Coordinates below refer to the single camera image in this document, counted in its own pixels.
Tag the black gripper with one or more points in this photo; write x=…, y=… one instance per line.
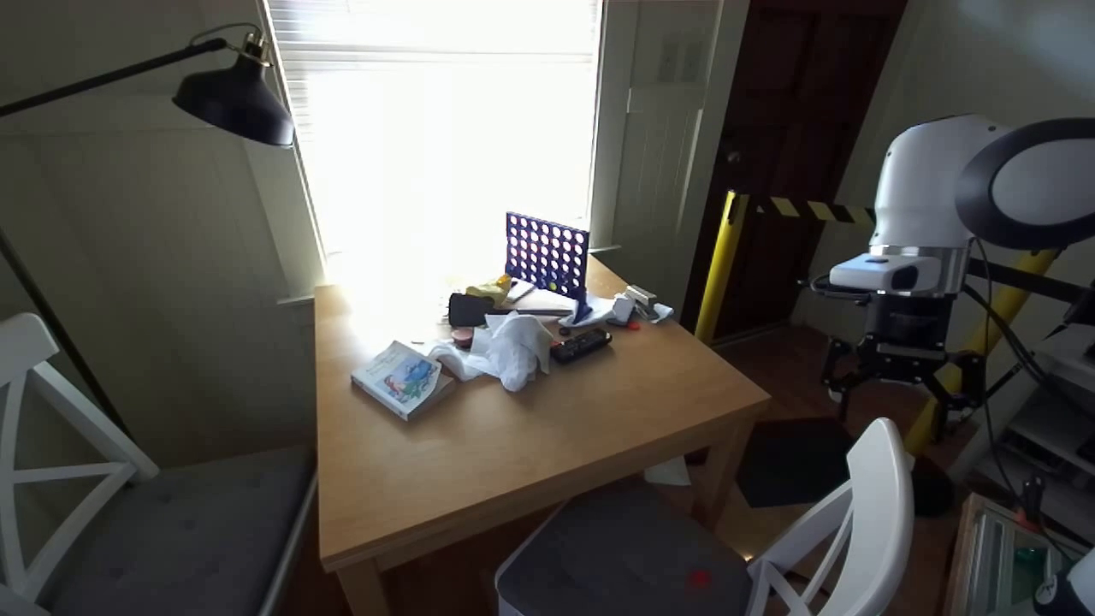
x=911, y=335

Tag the white wooden chair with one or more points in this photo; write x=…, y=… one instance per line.
x=22, y=353
x=877, y=499

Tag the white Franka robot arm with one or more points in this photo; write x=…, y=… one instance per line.
x=935, y=191

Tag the black floor mat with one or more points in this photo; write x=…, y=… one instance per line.
x=791, y=463

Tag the white shelf unit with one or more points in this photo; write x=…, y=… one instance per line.
x=1062, y=423

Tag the black yellow hazard tape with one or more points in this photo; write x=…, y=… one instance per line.
x=808, y=211

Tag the robot stand table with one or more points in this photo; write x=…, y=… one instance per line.
x=1004, y=560

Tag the small white box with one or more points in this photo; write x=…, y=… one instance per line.
x=621, y=310

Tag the dark wooden door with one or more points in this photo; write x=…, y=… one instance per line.
x=800, y=105

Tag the black remote control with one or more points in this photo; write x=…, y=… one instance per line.
x=582, y=342

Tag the grey tufted seat cushion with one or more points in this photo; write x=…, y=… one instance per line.
x=193, y=530
x=618, y=560

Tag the white notepad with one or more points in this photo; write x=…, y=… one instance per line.
x=544, y=301

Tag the blue connect four game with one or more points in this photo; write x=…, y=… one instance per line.
x=550, y=254

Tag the light wooden table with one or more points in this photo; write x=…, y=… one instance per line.
x=515, y=445

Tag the white crumpled cloth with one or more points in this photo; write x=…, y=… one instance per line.
x=508, y=345

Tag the black wallet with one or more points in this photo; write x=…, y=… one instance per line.
x=465, y=310

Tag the blue white packet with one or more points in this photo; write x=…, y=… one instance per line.
x=398, y=376

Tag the bright window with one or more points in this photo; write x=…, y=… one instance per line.
x=445, y=124

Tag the black floor lamp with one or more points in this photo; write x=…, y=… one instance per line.
x=233, y=105

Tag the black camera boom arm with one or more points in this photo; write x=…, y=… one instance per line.
x=1039, y=280

